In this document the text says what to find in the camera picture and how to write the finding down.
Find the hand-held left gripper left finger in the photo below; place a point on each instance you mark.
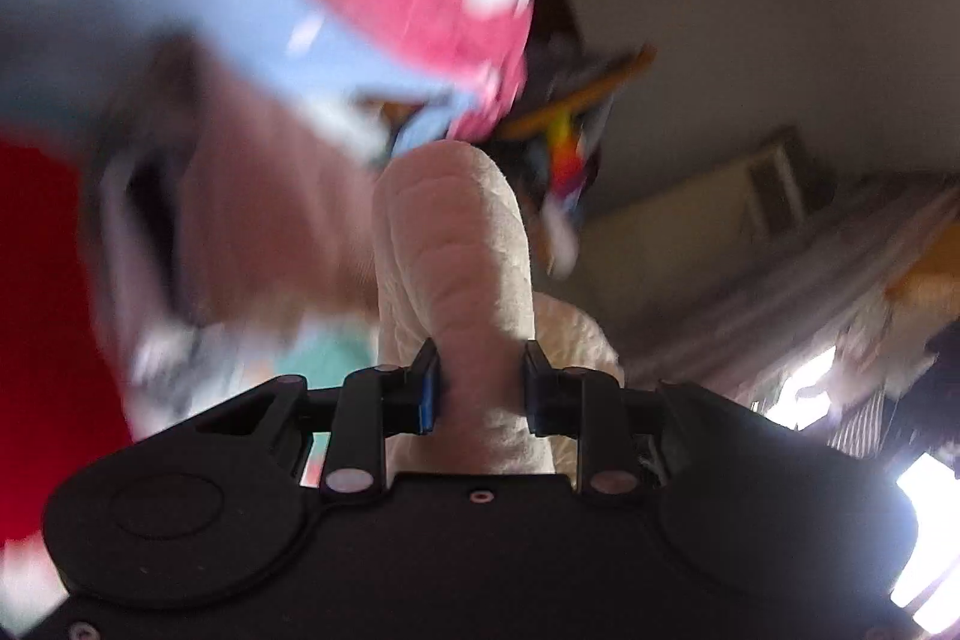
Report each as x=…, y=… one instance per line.
x=429, y=389

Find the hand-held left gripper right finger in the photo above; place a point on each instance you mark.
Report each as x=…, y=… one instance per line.
x=534, y=394

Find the cream quilted garment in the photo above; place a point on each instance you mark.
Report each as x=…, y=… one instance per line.
x=450, y=250

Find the grey curtain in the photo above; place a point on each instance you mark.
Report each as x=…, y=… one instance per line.
x=750, y=302

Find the colourful hanging toy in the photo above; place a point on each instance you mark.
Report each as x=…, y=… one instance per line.
x=566, y=153

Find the pale pink cloth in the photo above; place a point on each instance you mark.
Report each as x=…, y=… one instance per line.
x=277, y=197

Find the red cloth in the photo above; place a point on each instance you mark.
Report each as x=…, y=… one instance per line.
x=45, y=325

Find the wall air conditioner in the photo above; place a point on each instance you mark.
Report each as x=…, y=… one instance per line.
x=776, y=183

